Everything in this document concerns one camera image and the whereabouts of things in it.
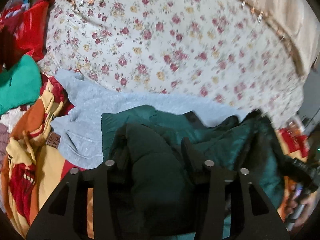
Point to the person's right hand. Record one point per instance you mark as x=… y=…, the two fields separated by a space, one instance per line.
x=311 y=202

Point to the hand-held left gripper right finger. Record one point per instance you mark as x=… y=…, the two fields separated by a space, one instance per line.
x=212 y=177

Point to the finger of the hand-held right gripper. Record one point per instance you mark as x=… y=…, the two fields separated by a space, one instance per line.
x=300 y=170

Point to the light blue sweatshirt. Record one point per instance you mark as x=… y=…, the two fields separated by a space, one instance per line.
x=82 y=120

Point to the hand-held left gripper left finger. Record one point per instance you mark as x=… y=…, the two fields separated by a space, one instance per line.
x=110 y=177

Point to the red plastic bag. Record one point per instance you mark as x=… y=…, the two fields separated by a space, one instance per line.
x=32 y=30

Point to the red packet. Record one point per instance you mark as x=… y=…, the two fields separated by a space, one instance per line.
x=293 y=140

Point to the floral quilt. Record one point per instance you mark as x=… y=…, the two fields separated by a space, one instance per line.
x=162 y=42

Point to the dark green puffer jacket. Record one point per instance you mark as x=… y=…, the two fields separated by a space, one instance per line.
x=150 y=167

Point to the bright green cloth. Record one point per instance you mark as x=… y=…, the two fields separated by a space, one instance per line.
x=20 y=85

